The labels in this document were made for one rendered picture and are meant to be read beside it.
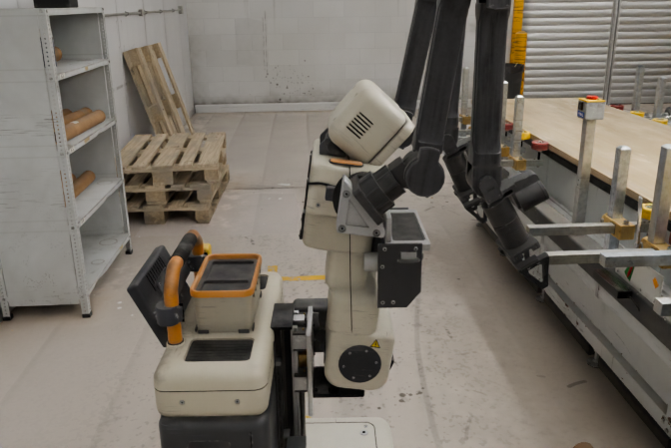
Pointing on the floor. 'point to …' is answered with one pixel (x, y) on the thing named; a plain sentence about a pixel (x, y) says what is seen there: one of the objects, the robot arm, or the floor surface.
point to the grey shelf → (56, 160)
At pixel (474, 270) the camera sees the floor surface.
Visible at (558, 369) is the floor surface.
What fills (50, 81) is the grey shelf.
